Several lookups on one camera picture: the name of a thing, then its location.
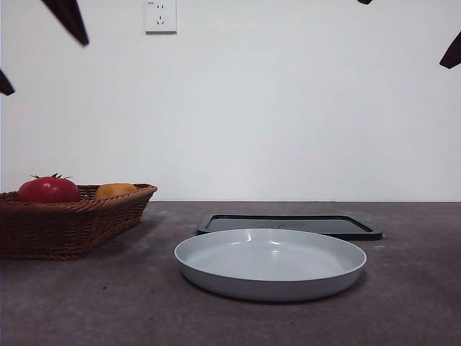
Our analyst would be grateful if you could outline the black rectangular tray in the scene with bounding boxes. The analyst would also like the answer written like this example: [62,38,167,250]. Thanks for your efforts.
[197,213,383,241]

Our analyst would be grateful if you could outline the grey round plate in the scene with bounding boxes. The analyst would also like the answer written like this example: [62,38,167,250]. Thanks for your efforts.
[174,228,367,303]

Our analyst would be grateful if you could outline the brown wicker basket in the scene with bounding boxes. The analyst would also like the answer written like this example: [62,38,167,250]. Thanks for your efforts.
[0,183,158,261]

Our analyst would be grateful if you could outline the white wall socket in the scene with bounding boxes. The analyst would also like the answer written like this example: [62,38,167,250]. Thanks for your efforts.
[145,0,178,36]

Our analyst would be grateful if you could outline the orange fruit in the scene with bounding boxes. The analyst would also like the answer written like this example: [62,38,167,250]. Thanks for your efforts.
[94,183,138,201]

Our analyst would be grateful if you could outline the red tomato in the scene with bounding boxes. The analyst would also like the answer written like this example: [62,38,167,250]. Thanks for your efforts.
[17,173,81,204]

